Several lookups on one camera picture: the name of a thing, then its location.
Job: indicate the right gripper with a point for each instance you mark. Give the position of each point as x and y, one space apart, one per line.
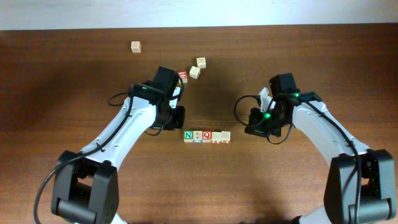
262 131

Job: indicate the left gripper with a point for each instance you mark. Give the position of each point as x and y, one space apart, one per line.
177 121

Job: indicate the green N letter block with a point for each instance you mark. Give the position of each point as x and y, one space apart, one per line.
188 136

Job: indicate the picture block blue side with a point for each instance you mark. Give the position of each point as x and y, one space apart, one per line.
197 136

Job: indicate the red Q letter block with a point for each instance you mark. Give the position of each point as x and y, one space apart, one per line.
207 136

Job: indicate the plain block red edge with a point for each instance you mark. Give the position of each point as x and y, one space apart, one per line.
216 137

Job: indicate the plain block red side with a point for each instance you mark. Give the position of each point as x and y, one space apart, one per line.
225 137

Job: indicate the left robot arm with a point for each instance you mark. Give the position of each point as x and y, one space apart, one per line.
86 186

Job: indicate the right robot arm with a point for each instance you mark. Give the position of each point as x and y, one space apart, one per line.
361 185

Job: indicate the red U letter block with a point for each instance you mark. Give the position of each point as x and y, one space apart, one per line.
183 75

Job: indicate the plain tilted wooden block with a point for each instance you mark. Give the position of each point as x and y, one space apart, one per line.
194 72

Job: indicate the plain block far top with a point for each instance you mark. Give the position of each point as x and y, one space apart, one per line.
201 62

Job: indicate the far left plain wooden block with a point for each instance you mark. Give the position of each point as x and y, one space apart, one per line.
136 47

